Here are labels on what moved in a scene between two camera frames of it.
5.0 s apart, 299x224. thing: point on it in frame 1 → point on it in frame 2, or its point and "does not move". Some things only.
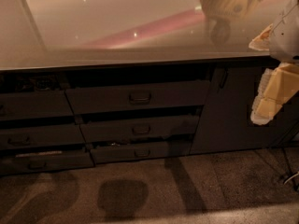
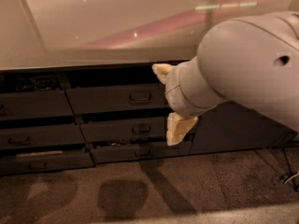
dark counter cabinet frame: x=72 y=119 does not move
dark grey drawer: x=118 y=153 does not move
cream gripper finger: x=277 y=87 → x=177 y=127
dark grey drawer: x=28 y=163 does not move
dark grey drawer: x=35 y=105 does not move
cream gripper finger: x=263 y=41 → x=162 y=70
